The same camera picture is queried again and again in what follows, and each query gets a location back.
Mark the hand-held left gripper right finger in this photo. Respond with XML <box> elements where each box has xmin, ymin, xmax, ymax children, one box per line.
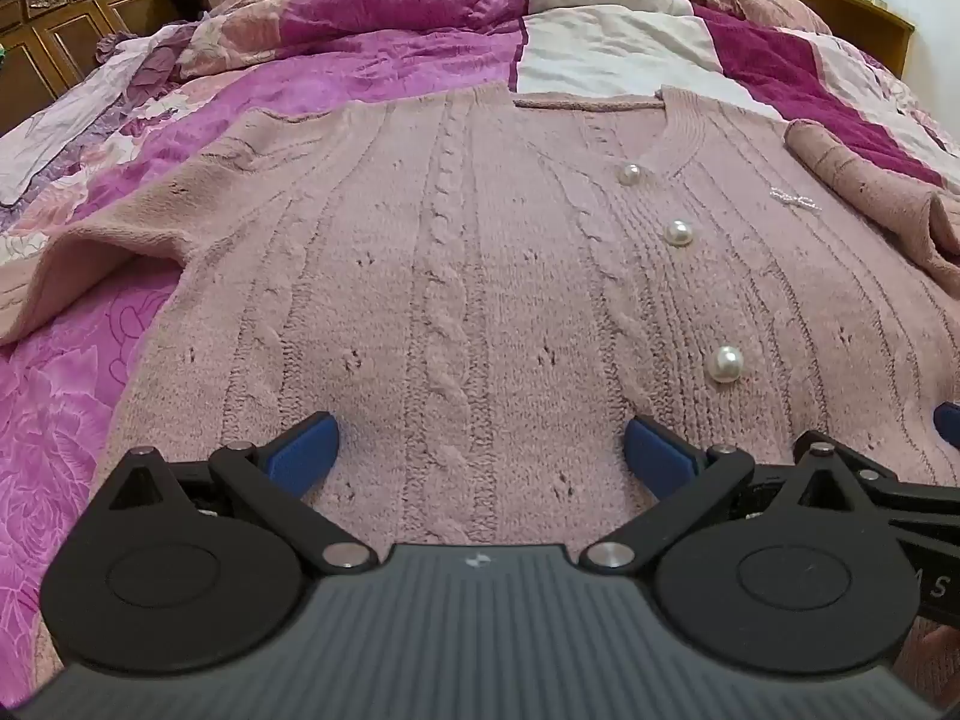
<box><xmin>581</xmin><ymin>416</ymin><xmax>863</xmax><ymax>569</ymax></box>

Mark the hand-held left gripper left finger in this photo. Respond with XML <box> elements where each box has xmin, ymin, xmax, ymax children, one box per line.
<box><xmin>112</xmin><ymin>412</ymin><xmax>377</xmax><ymax>572</ymax></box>

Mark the pink knit cardigan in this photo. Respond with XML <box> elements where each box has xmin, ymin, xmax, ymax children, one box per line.
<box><xmin>0</xmin><ymin>82</ymin><xmax>960</xmax><ymax>691</ymax></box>

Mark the purple floral bedspread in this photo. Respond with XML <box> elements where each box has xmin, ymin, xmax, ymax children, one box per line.
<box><xmin>0</xmin><ymin>0</ymin><xmax>960</xmax><ymax>691</ymax></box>

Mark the wooden headboard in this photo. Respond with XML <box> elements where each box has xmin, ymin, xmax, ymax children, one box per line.
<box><xmin>0</xmin><ymin>0</ymin><xmax>226</xmax><ymax>136</ymax></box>

